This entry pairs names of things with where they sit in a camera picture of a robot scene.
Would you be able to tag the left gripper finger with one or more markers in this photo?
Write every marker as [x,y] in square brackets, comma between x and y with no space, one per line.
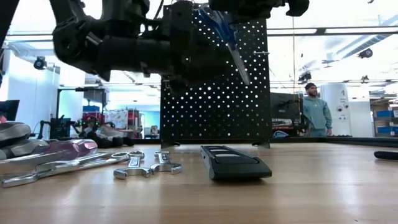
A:
[217,73]
[214,53]

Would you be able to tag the black perforated pegboard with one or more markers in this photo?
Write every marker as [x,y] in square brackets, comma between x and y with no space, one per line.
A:
[217,118]

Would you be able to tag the black spirit level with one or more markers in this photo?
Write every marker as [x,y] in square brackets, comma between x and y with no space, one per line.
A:
[236,168]

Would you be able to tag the silver combination wrench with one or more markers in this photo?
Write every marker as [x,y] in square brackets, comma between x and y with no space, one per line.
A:
[77,165]
[135,163]
[163,160]

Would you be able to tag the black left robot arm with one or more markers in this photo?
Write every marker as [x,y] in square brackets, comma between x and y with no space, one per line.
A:
[133,53]

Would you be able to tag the silver peg hook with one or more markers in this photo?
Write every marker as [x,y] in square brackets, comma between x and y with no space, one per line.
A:
[261,53]
[168,84]

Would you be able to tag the black computer monitor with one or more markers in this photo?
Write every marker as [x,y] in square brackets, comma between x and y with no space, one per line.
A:
[284,105]
[9,110]

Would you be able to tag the red cabinet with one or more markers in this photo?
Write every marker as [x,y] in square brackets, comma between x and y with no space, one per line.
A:
[134,121]

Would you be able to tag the person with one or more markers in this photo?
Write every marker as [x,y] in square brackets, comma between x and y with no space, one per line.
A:
[317,115]

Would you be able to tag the grey black work glove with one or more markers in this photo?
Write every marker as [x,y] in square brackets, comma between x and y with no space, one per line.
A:
[109,132]
[88,137]

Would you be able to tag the white cylindrical column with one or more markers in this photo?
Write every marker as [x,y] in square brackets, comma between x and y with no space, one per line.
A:
[337,105]

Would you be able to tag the black mesh crate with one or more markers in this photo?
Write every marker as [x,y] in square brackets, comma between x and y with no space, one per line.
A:
[60,127]

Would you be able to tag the shelf with blue bins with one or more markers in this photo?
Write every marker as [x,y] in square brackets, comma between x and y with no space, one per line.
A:
[385,121]

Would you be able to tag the black ceiling camera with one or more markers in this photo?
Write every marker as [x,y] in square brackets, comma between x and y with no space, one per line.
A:
[39,63]
[305,76]
[365,53]

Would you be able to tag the black desk frame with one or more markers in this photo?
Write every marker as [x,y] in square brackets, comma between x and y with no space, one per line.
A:
[81,90]

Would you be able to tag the black aluminium table frame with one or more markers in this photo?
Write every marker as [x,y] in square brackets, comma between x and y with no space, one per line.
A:
[342,140]

